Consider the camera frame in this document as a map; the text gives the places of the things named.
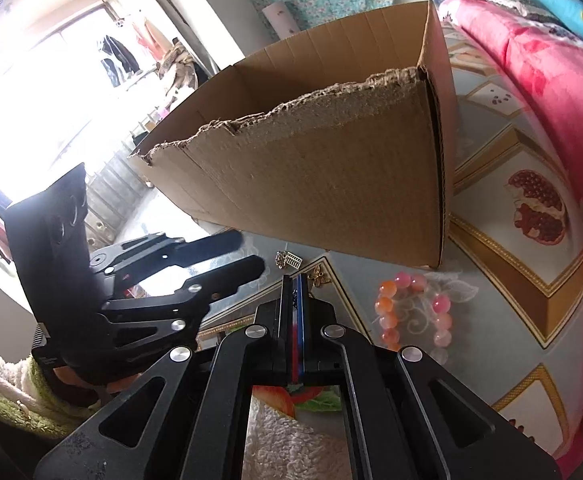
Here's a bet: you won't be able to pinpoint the person's white fleece clothing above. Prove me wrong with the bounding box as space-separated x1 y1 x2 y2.
243 399 348 480

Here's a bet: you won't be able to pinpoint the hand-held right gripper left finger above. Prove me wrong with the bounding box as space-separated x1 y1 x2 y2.
33 275 297 480

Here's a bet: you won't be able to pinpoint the person's left forearm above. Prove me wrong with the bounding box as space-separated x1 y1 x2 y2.
0 339 105 442

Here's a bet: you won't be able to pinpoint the gold metal clasps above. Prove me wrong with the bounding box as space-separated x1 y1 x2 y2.
274 249 305 272

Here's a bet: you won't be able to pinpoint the pink bead bracelet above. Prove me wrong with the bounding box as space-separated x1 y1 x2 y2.
373 270 455 352

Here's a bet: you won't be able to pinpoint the dark hanging jacket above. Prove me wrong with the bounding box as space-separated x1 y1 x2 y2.
98 34 141 87

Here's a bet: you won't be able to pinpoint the pink hanging garment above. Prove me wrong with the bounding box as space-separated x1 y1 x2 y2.
130 16 166 62

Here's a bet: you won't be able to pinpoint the pink floral blanket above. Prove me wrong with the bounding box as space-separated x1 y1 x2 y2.
443 0 583 473

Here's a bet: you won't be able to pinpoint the gold butterfly brooch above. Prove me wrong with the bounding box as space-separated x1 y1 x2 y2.
308 265 335 289

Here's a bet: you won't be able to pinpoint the white knitted blanket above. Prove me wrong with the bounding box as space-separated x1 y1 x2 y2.
470 0 548 17

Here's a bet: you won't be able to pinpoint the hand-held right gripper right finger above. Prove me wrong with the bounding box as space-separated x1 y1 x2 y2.
296 274 563 480

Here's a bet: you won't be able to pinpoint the brown cardboard box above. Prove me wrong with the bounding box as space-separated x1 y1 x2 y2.
128 0 455 269

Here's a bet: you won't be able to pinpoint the person's left hand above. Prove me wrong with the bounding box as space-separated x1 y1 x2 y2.
52 365 140 397

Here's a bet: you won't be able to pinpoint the pile of clothes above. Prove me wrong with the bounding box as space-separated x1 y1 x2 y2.
158 41 208 97

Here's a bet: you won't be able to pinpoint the fruit-print tablecloth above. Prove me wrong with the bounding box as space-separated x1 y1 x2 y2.
92 10 583 463

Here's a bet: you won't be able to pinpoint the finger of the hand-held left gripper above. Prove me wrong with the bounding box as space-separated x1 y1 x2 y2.
102 254 268 352
90 229 246 282

